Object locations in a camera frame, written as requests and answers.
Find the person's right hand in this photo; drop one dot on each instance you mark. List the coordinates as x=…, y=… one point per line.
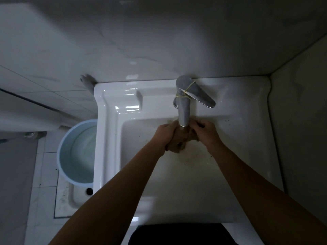
x=207, y=135

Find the person's left hand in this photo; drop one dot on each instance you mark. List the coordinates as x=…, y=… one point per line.
x=163, y=136

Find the person's right fingers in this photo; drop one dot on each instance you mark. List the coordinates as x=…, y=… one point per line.
x=196, y=126

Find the person's left fingers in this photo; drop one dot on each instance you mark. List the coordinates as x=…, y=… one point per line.
x=171, y=130

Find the brown wet cloth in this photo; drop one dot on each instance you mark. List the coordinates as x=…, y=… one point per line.
x=182, y=141

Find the person's right forearm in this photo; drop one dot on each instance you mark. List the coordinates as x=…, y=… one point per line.
x=258, y=193

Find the person's left forearm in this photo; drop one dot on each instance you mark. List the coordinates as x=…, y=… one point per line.
x=112, y=196

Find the chrome sink faucet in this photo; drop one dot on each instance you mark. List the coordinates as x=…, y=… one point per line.
x=188, y=99

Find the yellow rubber band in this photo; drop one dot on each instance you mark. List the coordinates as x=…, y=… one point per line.
x=186, y=91

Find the white ceramic sink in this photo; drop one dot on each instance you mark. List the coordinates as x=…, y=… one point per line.
x=127, y=140

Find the light blue plastic bucket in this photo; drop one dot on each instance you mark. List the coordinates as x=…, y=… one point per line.
x=76, y=153

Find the person's black shirt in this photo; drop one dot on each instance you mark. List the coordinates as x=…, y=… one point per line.
x=181, y=234

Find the white squat toilet pan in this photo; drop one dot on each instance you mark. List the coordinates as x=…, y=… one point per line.
x=74, y=196

